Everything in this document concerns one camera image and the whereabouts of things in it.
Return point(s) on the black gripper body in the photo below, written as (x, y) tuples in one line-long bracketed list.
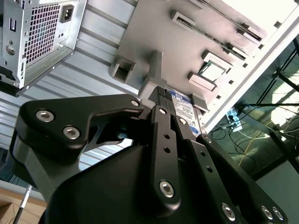
[(105, 186)]

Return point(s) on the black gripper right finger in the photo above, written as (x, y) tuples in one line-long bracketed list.
[(210, 168)]

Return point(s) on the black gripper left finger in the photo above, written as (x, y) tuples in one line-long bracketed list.
[(58, 121)]

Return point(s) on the hard disk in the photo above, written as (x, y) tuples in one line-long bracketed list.
[(187, 112)]

